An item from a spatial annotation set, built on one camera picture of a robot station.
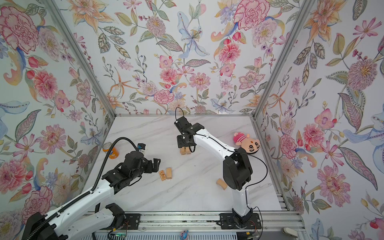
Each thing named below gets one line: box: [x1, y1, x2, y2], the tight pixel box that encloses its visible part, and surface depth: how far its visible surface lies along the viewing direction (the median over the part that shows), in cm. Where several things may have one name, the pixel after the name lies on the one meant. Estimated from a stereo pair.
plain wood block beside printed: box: [166, 167, 173, 180], surface depth 92 cm
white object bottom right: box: [280, 227, 298, 238], surface depth 71 cm
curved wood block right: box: [216, 178, 228, 190], surface depth 87 cm
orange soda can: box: [102, 142, 120, 160], surface depth 92 cm
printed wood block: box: [159, 170, 167, 181], surface depth 90 cm
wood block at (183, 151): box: [180, 146, 186, 156], surface depth 100 cm
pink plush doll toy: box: [233, 132, 261, 154], surface depth 101 cm
